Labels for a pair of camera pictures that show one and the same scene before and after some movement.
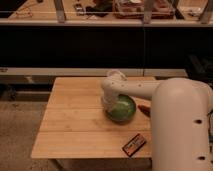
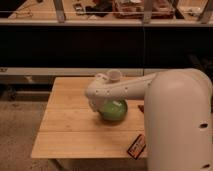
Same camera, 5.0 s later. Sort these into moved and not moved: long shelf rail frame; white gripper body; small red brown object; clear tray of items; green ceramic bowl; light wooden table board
Moved: white gripper body; green ceramic bowl
Not moved: light wooden table board; long shelf rail frame; clear tray of items; small red brown object
